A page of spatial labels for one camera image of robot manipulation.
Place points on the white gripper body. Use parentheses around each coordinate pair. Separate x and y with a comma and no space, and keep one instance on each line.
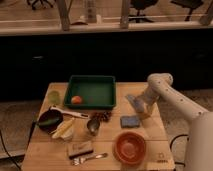
(147,98)

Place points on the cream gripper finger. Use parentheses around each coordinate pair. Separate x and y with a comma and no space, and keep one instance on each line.
(147,111)

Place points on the grey towel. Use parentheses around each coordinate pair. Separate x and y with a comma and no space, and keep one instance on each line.
(133,101)

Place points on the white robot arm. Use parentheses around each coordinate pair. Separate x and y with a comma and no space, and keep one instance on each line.
(199,148)

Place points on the red bowl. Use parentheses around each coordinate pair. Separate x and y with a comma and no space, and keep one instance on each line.
(129,148)

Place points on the black bowl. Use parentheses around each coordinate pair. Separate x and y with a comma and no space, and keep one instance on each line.
(49,114)

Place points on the blue sponge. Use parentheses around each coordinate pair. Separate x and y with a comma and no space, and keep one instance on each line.
(129,121)

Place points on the brown pine cone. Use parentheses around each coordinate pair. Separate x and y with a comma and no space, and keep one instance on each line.
(102,116)

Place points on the green plastic tray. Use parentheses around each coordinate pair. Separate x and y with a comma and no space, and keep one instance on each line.
(97,92)

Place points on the metal measuring cup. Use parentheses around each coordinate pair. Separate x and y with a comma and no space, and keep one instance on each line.
(93,126)

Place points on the orange fruit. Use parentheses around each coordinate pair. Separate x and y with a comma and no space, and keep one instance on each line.
(76,100)

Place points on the wooden block brush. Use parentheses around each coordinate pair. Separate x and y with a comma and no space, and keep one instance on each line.
(80,148)

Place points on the silver fork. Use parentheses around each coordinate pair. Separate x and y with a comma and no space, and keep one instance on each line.
(81,160)

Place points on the office chair centre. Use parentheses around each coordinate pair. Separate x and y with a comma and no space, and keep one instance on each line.
(139,6)

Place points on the office chair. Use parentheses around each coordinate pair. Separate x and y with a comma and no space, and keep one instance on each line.
(139,6)
(190,4)
(34,4)

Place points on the green cucumber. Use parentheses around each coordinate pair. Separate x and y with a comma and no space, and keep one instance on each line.
(49,121)

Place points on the office chair right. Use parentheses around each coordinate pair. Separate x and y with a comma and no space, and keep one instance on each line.
(190,4)

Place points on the office chair left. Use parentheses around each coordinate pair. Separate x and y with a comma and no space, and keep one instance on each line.
(34,4)

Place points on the white handled peeler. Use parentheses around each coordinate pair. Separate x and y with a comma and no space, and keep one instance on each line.
(74,114)

